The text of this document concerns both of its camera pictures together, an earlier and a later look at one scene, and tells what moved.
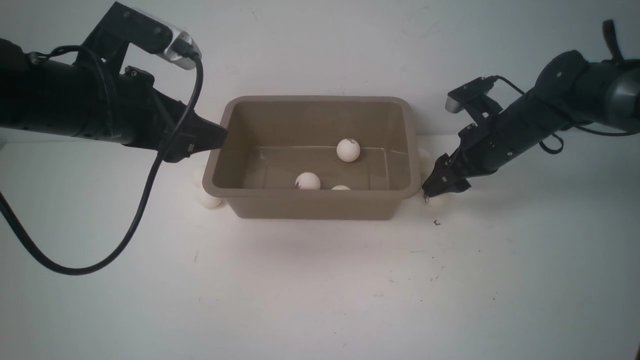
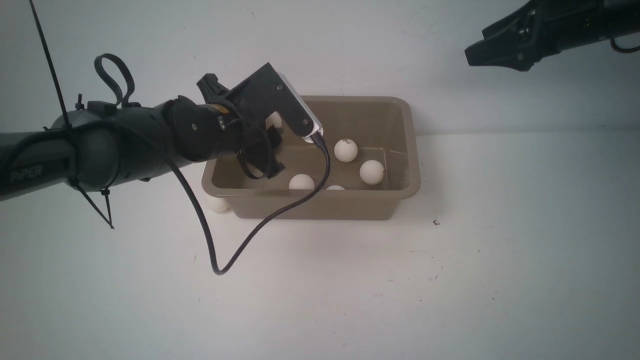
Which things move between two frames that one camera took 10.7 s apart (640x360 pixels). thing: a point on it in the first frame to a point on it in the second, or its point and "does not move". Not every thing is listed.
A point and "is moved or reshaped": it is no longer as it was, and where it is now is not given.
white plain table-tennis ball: x=307 y=180 is moved or reshaped
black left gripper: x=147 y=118 to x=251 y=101
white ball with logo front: x=438 y=201 to x=372 y=172
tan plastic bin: x=273 y=140 does not move
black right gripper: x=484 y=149 to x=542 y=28
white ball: x=197 y=177 to x=273 y=118
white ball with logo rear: x=348 y=150 does not move
